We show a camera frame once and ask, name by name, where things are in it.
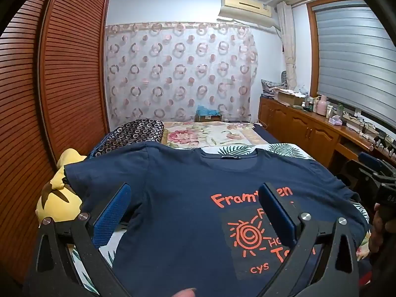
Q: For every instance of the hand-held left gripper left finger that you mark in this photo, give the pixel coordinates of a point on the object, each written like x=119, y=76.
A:
x=111, y=216

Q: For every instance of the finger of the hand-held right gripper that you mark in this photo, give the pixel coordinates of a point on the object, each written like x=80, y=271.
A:
x=371, y=160

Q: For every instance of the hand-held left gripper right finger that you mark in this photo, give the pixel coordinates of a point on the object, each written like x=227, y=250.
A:
x=278, y=219

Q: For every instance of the navy printed t-shirt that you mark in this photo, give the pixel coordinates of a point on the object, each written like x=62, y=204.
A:
x=185, y=207

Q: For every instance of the person's right hand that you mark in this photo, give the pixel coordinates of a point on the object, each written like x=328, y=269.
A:
x=378, y=222

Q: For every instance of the person's left hand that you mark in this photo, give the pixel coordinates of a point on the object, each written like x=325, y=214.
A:
x=184, y=293

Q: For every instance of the purple tissue pack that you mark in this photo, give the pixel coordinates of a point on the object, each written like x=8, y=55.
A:
x=335, y=120

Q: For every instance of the yellow plush toy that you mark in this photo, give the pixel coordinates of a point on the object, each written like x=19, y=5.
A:
x=58, y=198

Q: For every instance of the green bottle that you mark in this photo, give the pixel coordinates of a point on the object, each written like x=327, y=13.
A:
x=340, y=110

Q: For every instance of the wooden cabinet counter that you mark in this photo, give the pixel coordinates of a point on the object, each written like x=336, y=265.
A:
x=309, y=130

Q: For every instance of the palm leaf blanket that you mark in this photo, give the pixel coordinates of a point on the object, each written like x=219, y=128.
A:
x=278, y=150

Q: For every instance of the pink bottle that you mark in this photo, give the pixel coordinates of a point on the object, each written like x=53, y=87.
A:
x=322, y=106

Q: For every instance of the navy bed sheet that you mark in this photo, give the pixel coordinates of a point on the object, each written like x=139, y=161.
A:
x=266, y=134

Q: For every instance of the dark circle patterned pillow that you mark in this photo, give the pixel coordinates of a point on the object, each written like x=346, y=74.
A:
x=133, y=133

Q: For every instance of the open cardboard box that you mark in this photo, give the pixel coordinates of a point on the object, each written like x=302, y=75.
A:
x=289, y=98

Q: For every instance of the grey window blind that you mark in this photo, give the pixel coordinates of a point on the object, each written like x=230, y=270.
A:
x=355, y=52

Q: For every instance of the floral blanket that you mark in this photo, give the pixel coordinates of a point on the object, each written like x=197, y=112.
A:
x=201, y=134

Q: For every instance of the small cardboard box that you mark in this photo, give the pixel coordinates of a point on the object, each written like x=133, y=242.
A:
x=208, y=118

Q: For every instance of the blue cloth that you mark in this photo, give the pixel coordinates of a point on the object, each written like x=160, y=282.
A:
x=207, y=110

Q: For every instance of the beige tied curtain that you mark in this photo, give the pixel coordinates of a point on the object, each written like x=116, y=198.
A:
x=289, y=43

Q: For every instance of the wooden louvered wardrobe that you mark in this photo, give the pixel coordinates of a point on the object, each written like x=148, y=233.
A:
x=71, y=68

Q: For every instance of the circle patterned sheer curtain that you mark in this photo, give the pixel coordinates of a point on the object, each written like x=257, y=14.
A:
x=179, y=68

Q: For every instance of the wooden window frame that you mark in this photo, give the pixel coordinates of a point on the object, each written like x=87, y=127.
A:
x=313, y=52

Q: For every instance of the wall air conditioner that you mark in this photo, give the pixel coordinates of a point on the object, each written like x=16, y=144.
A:
x=244, y=9

